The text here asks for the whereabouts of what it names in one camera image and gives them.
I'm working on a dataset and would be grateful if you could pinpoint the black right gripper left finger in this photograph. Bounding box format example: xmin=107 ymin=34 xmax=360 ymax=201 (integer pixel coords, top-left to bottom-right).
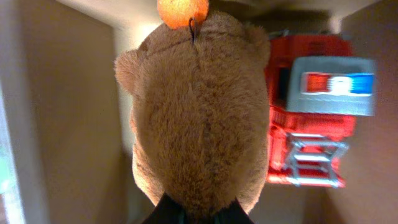
xmin=142 ymin=194 xmax=186 ymax=224

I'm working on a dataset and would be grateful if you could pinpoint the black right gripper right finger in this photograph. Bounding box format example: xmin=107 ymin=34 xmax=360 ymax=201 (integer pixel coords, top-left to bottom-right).
xmin=214 ymin=199 xmax=254 ymax=224

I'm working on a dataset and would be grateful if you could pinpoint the brown plush bear toy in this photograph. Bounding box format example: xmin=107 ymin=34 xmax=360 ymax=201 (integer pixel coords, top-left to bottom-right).
xmin=114 ymin=1 xmax=271 ymax=220

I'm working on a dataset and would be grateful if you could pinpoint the red toy fire truck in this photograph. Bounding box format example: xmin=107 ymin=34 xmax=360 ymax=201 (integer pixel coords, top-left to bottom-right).
xmin=264 ymin=30 xmax=376 ymax=188

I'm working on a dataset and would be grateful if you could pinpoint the white cardboard box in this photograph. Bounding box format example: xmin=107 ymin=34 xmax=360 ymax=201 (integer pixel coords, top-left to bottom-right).
xmin=1 ymin=1 xmax=397 ymax=223

